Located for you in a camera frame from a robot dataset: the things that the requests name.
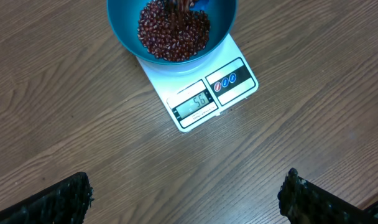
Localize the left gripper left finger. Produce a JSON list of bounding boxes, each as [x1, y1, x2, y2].
[[0, 172, 94, 224]]

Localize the blue metal bowl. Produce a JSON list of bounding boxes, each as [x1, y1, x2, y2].
[[106, 0, 238, 65]]

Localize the red beans in bowl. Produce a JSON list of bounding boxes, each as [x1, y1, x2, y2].
[[137, 0, 211, 62]]

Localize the white digital kitchen scale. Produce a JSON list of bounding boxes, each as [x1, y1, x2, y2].
[[138, 35, 259, 133]]

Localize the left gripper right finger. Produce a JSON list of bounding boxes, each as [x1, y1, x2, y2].
[[277, 168, 378, 224]]

